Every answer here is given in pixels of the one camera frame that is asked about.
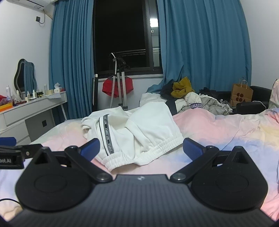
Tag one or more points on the red garment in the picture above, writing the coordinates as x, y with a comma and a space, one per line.
109, 87

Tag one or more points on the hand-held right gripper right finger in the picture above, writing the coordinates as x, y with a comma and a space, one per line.
193, 148

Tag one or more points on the dark navy cloth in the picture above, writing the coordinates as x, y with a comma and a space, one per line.
166, 89

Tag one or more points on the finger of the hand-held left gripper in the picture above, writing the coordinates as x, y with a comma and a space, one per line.
26, 150
7, 141

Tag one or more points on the brown paper bag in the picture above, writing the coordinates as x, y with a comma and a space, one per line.
240, 96

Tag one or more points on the grey-white clothes pile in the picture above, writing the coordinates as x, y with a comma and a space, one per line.
207, 102

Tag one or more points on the mustard yellow cloth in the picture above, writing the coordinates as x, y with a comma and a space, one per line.
182, 87

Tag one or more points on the cream pillow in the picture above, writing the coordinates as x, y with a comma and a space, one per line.
275, 96

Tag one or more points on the wavy black-framed mirror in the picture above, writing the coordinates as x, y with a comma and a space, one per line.
20, 74

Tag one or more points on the black upright panel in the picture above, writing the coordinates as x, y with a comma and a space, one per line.
95, 93

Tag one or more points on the white tissue box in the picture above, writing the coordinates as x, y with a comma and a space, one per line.
57, 89

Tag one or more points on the white air conditioner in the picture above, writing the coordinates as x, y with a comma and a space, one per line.
32, 2

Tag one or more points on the small white bottle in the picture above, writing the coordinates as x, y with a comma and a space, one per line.
34, 93

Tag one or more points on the orange box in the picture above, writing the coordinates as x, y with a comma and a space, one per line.
6, 107

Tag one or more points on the white dresser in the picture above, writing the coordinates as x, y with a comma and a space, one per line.
28, 111

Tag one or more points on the white garment with striped trim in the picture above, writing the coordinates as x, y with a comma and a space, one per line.
139, 128

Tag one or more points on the wide blue curtain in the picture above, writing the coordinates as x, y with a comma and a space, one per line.
207, 43

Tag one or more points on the pastel tie-dye blanket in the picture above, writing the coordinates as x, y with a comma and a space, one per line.
228, 131

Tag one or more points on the dark window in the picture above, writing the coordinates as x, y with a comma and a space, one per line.
122, 28

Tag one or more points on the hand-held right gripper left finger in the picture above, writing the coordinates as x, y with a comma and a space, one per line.
90, 148

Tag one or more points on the narrow blue curtain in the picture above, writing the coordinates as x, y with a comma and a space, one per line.
69, 61

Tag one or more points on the black armchair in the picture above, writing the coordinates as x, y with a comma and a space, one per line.
257, 98

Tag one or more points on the black wall socket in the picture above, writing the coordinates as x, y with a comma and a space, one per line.
37, 19

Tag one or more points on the cream storage box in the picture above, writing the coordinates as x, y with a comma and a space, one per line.
50, 92

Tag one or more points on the garment steamer stand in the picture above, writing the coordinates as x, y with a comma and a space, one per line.
121, 87

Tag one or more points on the tall clear bottle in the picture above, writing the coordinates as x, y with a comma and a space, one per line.
45, 89

